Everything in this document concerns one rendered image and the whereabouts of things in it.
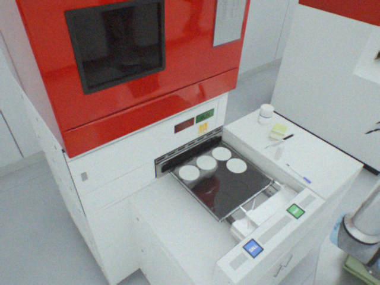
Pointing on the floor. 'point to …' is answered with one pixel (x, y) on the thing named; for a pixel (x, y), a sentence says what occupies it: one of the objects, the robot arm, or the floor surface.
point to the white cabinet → (150, 273)
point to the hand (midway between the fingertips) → (373, 145)
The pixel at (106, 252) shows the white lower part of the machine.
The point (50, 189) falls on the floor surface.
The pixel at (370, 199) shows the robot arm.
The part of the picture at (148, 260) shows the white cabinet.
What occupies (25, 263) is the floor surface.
